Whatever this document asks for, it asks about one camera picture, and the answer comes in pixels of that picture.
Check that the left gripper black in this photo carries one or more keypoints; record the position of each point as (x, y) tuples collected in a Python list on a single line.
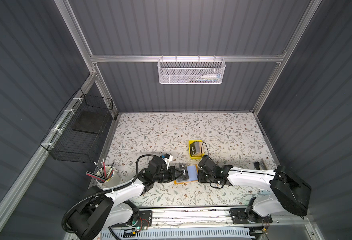
[(171, 170)]

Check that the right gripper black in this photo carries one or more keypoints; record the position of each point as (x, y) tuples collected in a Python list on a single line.
[(200, 178)]

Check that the yellow leather card holder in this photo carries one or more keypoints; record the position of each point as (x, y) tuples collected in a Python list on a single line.
[(192, 174)]

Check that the yellow plastic card tray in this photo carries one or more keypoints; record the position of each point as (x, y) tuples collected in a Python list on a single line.
[(189, 145)]

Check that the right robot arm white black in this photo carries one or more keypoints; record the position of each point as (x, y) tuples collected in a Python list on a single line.
[(280, 189)]

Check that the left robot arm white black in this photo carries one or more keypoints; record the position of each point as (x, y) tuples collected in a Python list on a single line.
[(104, 208)]

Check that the stack of credit cards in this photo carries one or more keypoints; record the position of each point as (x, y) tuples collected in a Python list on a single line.
[(196, 148)]

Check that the pen holder with pens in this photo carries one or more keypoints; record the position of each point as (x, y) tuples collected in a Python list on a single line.
[(106, 176)]

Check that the black pad in basket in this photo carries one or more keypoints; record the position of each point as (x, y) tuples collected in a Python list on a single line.
[(91, 121)]

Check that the white tube in basket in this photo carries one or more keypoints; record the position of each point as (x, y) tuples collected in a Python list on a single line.
[(211, 77)]

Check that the aluminium front rail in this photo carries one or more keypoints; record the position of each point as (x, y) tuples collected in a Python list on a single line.
[(187, 216)]

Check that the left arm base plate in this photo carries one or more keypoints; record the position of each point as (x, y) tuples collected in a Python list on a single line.
[(142, 219)]

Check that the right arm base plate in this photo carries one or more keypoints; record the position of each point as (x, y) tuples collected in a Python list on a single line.
[(241, 216)]

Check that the black wire mesh basket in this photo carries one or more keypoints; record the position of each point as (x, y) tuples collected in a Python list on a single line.
[(64, 144)]

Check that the white wire mesh basket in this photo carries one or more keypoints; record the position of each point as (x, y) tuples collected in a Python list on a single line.
[(188, 71)]

